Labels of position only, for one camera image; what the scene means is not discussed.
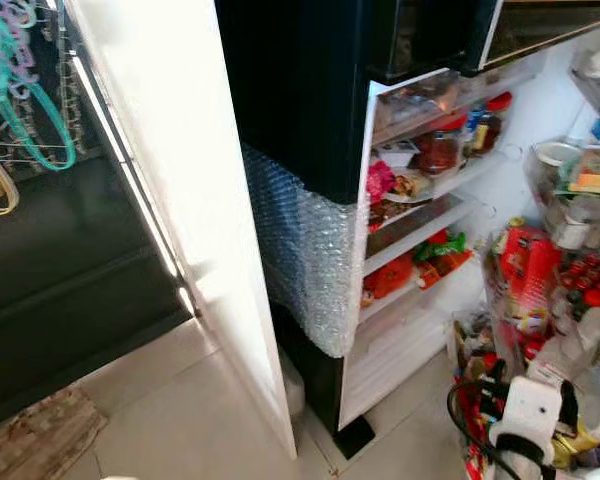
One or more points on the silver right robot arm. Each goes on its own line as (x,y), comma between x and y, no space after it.
(522,464)

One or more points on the white fridge door with shelves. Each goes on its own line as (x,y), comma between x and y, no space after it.
(500,190)

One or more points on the yellow plastic clothes hanger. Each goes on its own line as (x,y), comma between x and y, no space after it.
(8,200)

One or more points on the dark glossy cabinet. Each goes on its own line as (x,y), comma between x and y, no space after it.
(70,260)

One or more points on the teal plastic clothes hanger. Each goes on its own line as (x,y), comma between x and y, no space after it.
(56,140)

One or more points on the brown patterned floor mat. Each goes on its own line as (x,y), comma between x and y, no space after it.
(40,440)

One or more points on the pink plastic clothes hanger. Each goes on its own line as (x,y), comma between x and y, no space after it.
(12,30)

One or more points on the white door panel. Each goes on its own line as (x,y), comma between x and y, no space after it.
(190,180)

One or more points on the clear bubble wrap sheet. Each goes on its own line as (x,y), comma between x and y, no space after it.
(300,250)

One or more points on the red snack packet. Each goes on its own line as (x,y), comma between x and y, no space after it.
(388,278)

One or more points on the pink food packet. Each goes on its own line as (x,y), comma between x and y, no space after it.
(395,185)

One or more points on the small white box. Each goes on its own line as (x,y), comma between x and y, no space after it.
(395,153)

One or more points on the clear door shelf cover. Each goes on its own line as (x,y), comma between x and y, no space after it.
(415,100)

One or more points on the green snack packet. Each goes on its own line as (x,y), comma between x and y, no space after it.
(442,247)

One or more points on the red sauce jar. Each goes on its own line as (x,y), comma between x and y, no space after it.
(437,150)

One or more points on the orange snack packet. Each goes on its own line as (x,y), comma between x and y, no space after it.
(448,266)

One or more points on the black freezer door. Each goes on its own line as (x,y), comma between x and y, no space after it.
(425,35)

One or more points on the clear bag of groceries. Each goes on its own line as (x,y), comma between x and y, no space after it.
(472,400)

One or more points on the dark bottle with red cap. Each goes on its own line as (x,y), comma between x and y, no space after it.
(488,128)

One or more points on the large red packet in bag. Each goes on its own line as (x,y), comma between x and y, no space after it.
(528,275)

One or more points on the bagged jar with white lid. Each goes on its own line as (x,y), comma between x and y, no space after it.
(565,190)

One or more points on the white plastic bottle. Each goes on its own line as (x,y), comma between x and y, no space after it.
(580,345)

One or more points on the small red-capped bottles pack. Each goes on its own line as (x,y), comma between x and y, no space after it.
(590,282)

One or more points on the yellow carton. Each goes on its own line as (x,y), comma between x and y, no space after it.
(598,172)

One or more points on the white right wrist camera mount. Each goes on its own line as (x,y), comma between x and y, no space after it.
(532,412)

